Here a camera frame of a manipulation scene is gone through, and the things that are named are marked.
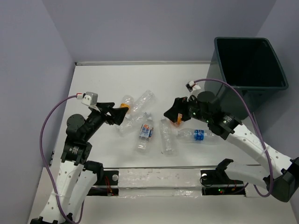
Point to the dark green plastic bin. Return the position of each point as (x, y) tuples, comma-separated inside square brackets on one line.
[(244, 73)]

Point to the red blue label water bottle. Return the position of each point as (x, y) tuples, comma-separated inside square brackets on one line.
[(145, 135)]

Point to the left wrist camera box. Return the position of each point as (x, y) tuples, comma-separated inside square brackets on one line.
[(90, 99)]

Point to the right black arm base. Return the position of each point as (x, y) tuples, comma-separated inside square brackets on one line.
[(212, 185)]

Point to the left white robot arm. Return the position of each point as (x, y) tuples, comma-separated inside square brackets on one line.
[(77, 174)]

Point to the clear ribbed plastic bottle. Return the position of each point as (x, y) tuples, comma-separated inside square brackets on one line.
[(167, 137)]

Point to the orange drink bottle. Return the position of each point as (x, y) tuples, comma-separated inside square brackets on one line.
[(179, 121)]

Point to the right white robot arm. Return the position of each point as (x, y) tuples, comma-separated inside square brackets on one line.
[(277, 173)]

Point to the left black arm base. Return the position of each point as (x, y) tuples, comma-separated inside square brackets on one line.
[(107, 185)]

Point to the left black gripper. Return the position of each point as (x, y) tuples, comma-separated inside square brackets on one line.
[(117, 114)]

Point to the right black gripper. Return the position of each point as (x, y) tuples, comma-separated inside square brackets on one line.
[(180, 106)]

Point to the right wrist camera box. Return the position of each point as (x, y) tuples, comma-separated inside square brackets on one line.
[(192, 86)]

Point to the clear crumpled long bottle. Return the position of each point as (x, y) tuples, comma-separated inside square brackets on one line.
[(141, 104)]

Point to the clear bottle orange label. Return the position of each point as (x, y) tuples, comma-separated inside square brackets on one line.
[(127, 102)]

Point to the clear crushed bottle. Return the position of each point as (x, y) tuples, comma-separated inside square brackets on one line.
[(133, 124)]

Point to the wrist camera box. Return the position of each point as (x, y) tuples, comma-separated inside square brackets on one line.
[(90, 99), (192, 86)]

